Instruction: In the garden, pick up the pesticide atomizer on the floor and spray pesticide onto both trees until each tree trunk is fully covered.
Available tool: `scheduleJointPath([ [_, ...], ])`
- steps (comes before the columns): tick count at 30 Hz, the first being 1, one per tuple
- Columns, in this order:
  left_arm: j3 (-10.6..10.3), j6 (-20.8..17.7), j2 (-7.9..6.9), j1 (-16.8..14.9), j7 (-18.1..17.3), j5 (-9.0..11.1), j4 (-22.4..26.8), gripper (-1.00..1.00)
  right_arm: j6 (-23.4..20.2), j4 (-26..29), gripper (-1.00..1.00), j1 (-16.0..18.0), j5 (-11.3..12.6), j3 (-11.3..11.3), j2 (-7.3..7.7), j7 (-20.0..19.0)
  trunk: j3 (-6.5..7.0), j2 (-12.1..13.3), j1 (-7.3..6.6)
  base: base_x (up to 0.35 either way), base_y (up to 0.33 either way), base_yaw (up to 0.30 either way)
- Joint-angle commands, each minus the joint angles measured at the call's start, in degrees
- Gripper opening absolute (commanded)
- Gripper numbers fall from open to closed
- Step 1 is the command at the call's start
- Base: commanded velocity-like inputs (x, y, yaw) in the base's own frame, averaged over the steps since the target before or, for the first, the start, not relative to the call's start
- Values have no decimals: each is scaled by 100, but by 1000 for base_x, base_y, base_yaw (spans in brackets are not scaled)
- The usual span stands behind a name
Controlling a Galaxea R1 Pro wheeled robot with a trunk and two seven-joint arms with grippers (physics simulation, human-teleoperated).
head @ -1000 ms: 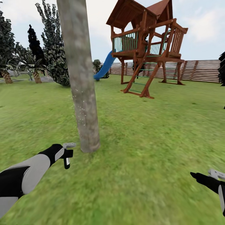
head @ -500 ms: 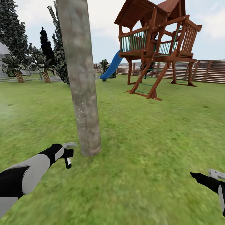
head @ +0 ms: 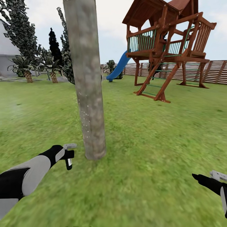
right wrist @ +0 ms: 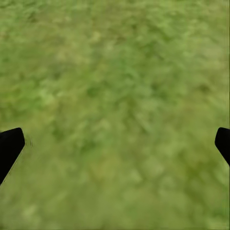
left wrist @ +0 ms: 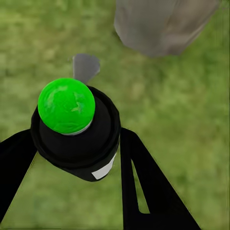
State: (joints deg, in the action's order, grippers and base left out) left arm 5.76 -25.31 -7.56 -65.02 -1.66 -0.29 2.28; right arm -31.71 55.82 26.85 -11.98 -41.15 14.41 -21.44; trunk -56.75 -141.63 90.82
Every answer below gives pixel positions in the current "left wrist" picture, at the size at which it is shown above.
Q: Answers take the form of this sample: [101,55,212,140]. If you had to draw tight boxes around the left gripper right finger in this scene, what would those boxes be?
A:
[119,127,201,230]

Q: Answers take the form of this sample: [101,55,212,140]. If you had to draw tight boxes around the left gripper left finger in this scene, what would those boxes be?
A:
[0,129,38,224]

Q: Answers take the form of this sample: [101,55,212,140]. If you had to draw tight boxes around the pesticide atomizer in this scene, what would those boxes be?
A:
[30,53,121,182]

